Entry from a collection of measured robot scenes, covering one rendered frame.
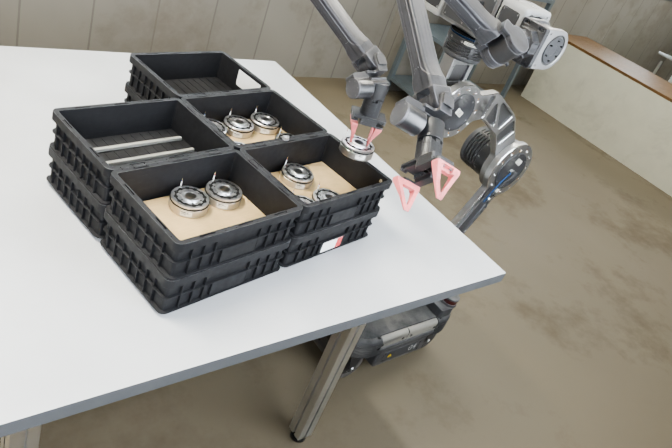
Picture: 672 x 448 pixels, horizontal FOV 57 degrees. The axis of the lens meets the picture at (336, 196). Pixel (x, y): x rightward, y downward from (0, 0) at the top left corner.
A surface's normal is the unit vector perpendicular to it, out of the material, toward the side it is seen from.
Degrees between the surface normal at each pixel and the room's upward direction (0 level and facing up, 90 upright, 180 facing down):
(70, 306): 0
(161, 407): 0
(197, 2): 90
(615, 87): 90
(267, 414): 0
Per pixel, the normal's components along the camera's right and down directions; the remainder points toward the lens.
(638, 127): -0.76, 0.10
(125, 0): 0.56, 0.59
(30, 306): 0.32, -0.80
